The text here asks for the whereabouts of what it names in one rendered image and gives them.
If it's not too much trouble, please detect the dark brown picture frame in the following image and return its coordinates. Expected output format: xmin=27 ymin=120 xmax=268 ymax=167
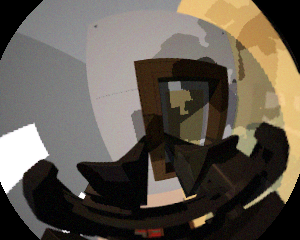
xmin=134 ymin=57 xmax=229 ymax=181

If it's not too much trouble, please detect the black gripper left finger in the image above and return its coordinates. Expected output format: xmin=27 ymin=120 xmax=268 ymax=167
xmin=77 ymin=136 xmax=149 ymax=207

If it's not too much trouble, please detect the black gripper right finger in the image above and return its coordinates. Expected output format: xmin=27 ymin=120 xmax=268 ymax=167
xmin=163 ymin=133 xmax=239 ymax=199

